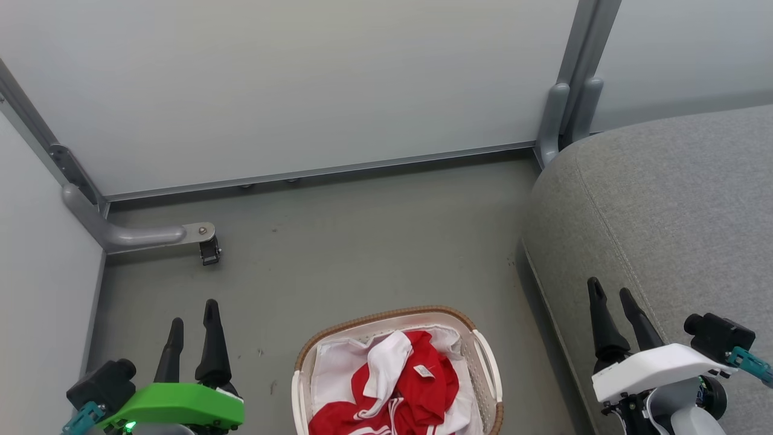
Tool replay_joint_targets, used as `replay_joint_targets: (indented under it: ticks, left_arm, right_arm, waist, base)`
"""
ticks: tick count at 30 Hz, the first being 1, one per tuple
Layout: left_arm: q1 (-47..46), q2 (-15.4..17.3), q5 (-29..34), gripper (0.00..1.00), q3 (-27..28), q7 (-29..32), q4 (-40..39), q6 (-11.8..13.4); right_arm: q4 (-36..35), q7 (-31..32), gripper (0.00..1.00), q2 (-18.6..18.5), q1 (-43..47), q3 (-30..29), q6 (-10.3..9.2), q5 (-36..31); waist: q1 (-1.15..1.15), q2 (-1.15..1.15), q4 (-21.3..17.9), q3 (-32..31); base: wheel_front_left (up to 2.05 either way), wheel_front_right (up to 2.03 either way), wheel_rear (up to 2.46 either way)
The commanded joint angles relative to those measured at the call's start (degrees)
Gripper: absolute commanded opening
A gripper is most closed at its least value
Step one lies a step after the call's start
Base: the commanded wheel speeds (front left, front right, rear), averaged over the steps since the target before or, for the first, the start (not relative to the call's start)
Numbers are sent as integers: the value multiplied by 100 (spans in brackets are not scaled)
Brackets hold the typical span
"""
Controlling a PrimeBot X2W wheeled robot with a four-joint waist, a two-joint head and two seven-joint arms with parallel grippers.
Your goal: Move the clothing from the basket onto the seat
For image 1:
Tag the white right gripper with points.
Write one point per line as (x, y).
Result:
(655, 365)

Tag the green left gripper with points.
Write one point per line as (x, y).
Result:
(175, 405)

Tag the red and white shirt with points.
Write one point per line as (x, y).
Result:
(423, 386)

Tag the grey fabric sofa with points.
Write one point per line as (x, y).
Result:
(664, 229)

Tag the black caster wheel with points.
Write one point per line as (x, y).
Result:
(210, 251)

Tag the grey partition support foot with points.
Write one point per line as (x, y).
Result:
(133, 234)

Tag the white basket liner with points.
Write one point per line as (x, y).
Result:
(335, 368)

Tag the white laundry basket brown rim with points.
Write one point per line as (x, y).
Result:
(483, 368)

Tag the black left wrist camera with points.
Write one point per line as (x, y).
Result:
(102, 383)

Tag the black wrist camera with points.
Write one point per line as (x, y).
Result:
(102, 383)
(718, 335)

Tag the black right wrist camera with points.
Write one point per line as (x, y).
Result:
(718, 335)

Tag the grey partition bottom rail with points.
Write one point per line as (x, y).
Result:
(332, 171)

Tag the grey partition post with screws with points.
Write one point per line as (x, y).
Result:
(54, 151)

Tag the grey partition post with feet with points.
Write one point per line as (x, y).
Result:
(574, 90)

